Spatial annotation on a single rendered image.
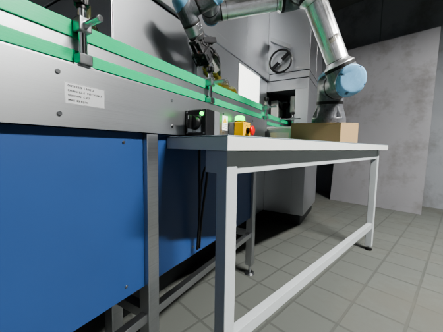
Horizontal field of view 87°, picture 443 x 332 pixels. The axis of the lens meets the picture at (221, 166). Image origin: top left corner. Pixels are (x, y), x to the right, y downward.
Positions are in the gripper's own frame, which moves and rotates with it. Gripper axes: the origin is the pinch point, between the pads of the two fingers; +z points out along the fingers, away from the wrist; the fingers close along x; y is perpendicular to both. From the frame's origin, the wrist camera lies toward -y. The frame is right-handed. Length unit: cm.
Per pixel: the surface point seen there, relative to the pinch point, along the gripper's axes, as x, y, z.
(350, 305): 64, 69, 86
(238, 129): 20.2, 31.1, 8.6
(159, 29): -14.8, 4.6, -26.7
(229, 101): 13.4, 18.8, 3.7
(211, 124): 24, 48, -10
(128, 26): -14.8, 19.6, -35.4
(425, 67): 123, -212, 151
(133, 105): 16, 61, -29
